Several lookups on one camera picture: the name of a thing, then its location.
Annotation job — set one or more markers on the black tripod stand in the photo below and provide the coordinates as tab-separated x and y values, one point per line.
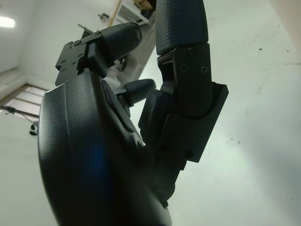
16	111

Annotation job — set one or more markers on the white vented appliance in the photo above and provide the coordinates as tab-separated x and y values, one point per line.
131	11

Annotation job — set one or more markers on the ceiling light panel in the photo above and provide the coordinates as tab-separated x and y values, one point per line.
6	21

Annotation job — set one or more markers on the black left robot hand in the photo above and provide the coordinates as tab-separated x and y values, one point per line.
98	153

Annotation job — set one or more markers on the wooden pole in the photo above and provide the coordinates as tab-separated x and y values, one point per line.
114	11

